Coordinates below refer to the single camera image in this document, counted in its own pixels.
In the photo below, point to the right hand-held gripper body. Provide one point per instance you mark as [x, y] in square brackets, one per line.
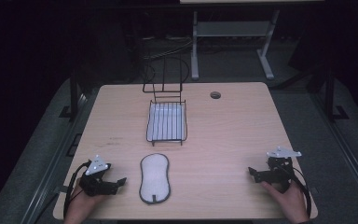
[279, 171]

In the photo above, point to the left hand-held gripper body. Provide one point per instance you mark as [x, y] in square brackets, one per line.
[93, 183]

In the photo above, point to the person's left hand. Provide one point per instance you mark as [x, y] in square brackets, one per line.
[82, 203]

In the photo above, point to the person's right hand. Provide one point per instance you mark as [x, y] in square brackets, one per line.
[289, 202]

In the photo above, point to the white oval pad grey trim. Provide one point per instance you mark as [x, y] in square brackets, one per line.
[154, 179]

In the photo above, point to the white ribbed tray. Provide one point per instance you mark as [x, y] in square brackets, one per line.
[166, 122]

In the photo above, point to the grey metal floor rail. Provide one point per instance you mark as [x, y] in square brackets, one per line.
[52, 161]
[345, 143]

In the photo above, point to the black metal stand post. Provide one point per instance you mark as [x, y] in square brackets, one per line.
[331, 96]
[73, 93]

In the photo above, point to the grey metal desk frame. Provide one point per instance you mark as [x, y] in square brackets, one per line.
[230, 28]

